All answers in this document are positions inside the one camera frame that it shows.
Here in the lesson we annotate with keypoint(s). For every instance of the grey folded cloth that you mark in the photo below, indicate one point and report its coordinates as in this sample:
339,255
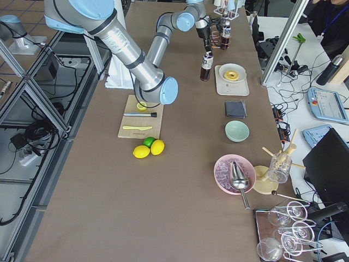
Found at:
235,109

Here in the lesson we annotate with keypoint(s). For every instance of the aluminium frame post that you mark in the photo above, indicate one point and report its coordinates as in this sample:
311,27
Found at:
291,23

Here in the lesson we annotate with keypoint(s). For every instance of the clear glass jar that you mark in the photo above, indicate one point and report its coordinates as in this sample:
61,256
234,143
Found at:
279,169

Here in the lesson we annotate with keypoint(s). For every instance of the wine glass on tray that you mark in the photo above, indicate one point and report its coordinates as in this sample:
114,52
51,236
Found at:
284,215

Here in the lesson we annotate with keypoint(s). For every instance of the wooden cup tree stand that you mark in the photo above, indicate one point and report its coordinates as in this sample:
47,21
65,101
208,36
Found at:
263,184

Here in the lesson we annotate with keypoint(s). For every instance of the green lime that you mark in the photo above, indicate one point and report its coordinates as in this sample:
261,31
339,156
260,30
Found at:
149,141

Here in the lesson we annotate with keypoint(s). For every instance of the white wire cup rack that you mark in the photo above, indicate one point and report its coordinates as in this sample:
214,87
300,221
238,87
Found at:
228,8

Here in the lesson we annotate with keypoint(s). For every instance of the white round plate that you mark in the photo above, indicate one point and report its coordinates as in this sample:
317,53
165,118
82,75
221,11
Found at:
231,66

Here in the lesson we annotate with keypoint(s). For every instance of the person in dark jacket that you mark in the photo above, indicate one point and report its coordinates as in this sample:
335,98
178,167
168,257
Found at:
329,23

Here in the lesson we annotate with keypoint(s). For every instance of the mint green bowl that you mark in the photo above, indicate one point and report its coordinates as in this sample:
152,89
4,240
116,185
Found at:
237,131

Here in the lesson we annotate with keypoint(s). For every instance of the tea bottle in rack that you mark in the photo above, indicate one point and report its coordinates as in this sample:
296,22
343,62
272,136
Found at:
224,18
225,36

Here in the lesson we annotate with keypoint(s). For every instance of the tea bottle dark liquid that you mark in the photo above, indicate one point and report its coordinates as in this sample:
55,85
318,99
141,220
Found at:
206,66

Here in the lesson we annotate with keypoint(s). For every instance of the black computer monitor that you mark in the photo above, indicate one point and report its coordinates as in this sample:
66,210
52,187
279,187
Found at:
327,168

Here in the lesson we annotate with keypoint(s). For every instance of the dark water bottle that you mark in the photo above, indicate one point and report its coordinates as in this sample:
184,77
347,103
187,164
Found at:
329,71

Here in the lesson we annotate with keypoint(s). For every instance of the blue teach pendant tablet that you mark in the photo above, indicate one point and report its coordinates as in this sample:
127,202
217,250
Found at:
326,105

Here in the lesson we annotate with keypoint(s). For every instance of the glazed donut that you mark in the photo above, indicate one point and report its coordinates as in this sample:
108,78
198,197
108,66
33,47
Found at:
231,75

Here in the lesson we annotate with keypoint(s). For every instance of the copper wire bottle rack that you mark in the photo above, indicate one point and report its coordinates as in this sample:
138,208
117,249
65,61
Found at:
216,33

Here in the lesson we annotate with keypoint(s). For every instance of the half lemon slice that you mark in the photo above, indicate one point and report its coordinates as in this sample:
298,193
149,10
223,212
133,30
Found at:
141,106

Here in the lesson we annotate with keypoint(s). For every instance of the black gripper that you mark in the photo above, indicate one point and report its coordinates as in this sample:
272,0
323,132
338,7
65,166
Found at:
203,32

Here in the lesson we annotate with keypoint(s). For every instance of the pink bowl with ice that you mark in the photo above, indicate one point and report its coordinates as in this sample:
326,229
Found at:
222,168

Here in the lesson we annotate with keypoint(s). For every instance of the yellow lemon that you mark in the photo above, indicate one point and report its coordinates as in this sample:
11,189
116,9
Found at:
157,147
141,151

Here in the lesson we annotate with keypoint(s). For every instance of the beige rabbit tray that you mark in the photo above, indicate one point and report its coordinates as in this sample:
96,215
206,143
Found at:
226,87

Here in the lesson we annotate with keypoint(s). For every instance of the dark mirrored tray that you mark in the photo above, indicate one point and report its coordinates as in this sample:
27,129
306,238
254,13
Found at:
264,228

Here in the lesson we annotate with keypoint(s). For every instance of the yellow plastic knife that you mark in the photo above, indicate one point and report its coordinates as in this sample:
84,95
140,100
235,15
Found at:
137,127

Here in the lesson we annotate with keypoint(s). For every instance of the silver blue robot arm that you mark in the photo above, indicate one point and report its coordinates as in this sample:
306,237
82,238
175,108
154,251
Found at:
99,19
23,42

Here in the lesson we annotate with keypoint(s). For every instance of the steel ice scoop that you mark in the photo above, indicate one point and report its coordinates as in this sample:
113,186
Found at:
239,182

